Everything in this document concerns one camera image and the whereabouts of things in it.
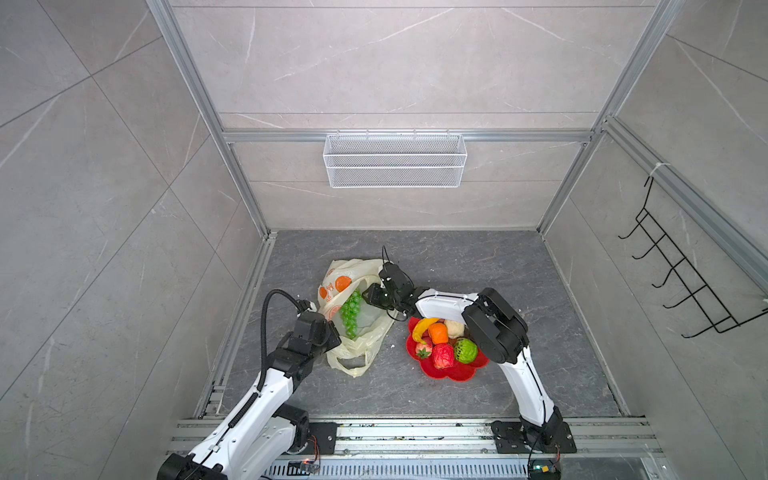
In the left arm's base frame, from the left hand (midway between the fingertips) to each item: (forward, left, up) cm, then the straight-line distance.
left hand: (333, 322), depth 84 cm
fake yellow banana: (0, -26, -4) cm, 26 cm away
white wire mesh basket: (+50, -20, +21) cm, 57 cm away
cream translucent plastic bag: (+12, -2, +5) cm, 13 cm away
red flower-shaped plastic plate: (-13, -35, -7) cm, 38 cm away
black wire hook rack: (-14, -83, +25) cm, 87 cm away
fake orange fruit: (-3, -30, -3) cm, 31 cm away
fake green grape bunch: (+6, -4, -5) cm, 9 cm away
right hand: (+13, -8, -6) cm, 16 cm away
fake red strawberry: (-8, -26, -4) cm, 27 cm away
